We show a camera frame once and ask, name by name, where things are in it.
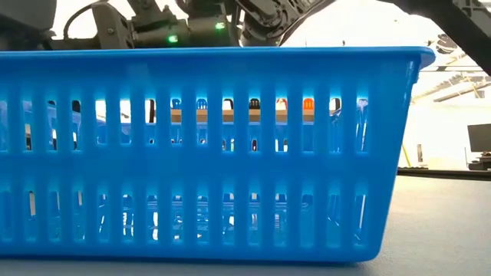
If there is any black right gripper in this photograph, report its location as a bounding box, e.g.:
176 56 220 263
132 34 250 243
49 18 190 50

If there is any blue slotted plastic basket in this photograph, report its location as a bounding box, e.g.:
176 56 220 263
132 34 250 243
0 46 437 264
171 98 208 112

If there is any wooden shelf with black legs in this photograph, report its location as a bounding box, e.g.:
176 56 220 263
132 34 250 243
147 98 341 123

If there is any dark computer monitor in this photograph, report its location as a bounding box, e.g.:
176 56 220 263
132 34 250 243
466 123 491 153

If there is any hanging yellow cable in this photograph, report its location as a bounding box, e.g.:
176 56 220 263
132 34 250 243
400 143 412 169

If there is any black metal table frame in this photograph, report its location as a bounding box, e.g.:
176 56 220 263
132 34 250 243
397 167 491 182

